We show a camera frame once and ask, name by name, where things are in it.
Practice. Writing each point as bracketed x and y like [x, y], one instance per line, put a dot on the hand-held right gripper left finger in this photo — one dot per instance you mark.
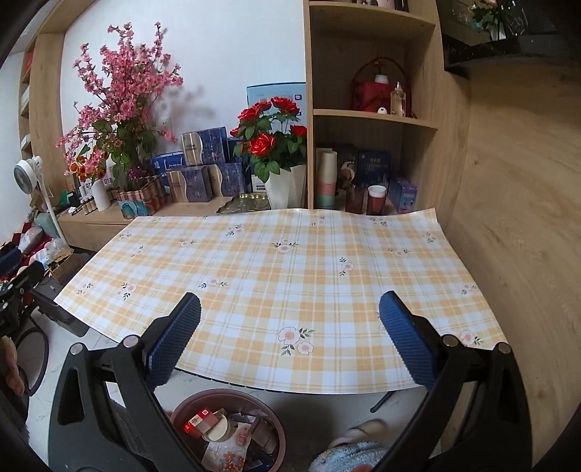
[174, 340]

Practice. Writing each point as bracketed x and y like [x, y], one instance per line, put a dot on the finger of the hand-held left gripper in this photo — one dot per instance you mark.
[29, 274]

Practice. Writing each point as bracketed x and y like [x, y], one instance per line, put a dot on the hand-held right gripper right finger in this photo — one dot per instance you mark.
[406, 336]

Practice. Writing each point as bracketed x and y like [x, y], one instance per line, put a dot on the brown round trash bin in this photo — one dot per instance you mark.
[218, 395]

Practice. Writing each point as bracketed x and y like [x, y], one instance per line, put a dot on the red white small carton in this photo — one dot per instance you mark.
[197, 423]

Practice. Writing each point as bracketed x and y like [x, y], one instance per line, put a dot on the white floral snack wrapper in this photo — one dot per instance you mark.
[224, 459]

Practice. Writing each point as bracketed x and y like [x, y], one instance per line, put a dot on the person's left hand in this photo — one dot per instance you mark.
[12, 367]

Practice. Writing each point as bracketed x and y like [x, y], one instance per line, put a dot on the open cardboard box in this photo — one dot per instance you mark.
[61, 263]

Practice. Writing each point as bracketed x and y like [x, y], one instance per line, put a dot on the black case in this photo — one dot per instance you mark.
[59, 308]

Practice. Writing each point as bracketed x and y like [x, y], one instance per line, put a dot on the row of small brown bottles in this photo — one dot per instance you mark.
[86, 205]

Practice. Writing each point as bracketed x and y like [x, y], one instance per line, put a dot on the white standing fan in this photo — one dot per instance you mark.
[28, 170]

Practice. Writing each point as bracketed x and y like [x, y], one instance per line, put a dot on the yellow checked tablecloth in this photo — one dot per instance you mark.
[295, 281]

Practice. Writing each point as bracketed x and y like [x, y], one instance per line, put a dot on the teal round tin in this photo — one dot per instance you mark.
[136, 209]

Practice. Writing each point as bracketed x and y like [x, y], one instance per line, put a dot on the striped flower basket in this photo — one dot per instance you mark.
[136, 193]

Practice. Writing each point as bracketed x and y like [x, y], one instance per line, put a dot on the light blue fuzzy slipper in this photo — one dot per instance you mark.
[345, 458]

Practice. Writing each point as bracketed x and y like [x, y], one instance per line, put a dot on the red cup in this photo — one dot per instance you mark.
[376, 202]

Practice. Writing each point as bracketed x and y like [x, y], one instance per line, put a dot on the small blue box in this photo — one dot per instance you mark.
[403, 195]

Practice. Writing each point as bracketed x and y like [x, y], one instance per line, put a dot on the brown jar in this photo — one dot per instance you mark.
[356, 200]

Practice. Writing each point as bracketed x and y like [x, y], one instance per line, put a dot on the gold leaf-shaped tray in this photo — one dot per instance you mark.
[243, 204]

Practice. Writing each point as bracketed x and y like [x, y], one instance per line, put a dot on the blue gold gift box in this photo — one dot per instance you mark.
[206, 146]
[188, 184]
[229, 179]

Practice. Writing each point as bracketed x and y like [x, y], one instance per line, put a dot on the tall dark blue box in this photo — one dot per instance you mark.
[374, 168]

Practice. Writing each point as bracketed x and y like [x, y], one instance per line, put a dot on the stack of pastel paper cups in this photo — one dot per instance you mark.
[327, 181]

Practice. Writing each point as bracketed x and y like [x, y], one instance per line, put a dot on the blue white carton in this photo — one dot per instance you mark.
[258, 186]

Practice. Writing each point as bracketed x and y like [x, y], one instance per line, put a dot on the flat blue box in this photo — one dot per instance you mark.
[168, 164]

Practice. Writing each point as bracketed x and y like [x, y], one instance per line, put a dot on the red rose plant white pot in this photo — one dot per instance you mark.
[279, 190]

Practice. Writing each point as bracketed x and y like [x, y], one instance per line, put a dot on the wooden shelf unit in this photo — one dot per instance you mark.
[431, 149]

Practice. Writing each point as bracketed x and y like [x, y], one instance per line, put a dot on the pink blossom arrangement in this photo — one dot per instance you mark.
[122, 100]

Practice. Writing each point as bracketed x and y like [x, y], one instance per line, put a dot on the clear glass bottle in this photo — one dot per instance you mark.
[398, 100]

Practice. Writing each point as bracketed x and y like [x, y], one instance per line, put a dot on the red gift basket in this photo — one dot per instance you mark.
[372, 97]

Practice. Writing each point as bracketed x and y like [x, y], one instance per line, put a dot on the black counter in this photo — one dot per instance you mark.
[522, 41]

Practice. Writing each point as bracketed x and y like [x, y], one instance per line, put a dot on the white flower vase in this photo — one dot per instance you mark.
[492, 20]

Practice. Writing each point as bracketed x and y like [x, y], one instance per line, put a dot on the black folding table frame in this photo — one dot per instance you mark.
[382, 403]

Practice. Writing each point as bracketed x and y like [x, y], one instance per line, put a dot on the blue white wall poster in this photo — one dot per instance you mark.
[272, 93]

